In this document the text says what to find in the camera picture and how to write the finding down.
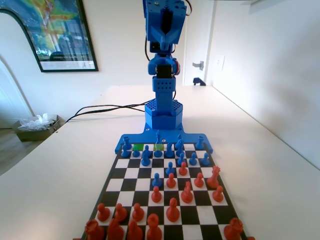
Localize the red chess rook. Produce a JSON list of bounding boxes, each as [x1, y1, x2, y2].
[[84, 219, 105, 240], [223, 217, 245, 240]]

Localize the white door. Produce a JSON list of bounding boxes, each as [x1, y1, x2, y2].
[[184, 0, 213, 87]]

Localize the blue base plate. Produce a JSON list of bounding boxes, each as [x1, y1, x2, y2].
[[114, 124, 215, 155]]

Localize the red chess pawn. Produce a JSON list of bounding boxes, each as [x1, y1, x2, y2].
[[166, 172, 177, 189], [194, 172, 205, 188], [150, 185, 163, 204], [131, 202, 145, 223], [212, 185, 225, 203], [178, 161, 188, 177], [114, 203, 128, 223], [96, 202, 111, 222]]

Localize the clear plastic bag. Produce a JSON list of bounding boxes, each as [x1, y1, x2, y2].
[[17, 112, 58, 132]]

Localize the white arched panel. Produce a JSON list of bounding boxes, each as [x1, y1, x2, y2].
[[0, 9, 36, 130]]

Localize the red chess bishop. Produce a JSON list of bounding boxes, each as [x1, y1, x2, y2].
[[166, 197, 181, 223], [127, 219, 144, 240]]

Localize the black white chessboard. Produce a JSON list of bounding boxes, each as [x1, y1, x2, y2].
[[79, 141, 249, 240]]

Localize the white light switch plate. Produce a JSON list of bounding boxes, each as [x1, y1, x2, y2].
[[215, 55, 226, 72]]

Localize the brown cardboard box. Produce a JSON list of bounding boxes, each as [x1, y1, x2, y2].
[[12, 114, 66, 143]]

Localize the striped servo wire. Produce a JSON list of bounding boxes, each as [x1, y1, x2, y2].
[[184, 0, 194, 17]]

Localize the blue chess knight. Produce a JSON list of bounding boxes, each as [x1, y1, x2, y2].
[[175, 142, 185, 158], [140, 150, 152, 168]]

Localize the red chess knight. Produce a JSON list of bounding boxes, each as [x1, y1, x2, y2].
[[107, 218, 125, 240], [180, 181, 194, 204]]

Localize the black table cable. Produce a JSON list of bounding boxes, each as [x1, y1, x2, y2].
[[65, 100, 152, 123], [65, 105, 147, 123]]

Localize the framed map poster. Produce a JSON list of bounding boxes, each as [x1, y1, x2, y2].
[[0, 0, 99, 73]]

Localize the blue gripper camera box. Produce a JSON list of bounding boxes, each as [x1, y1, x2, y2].
[[149, 40, 176, 55]]

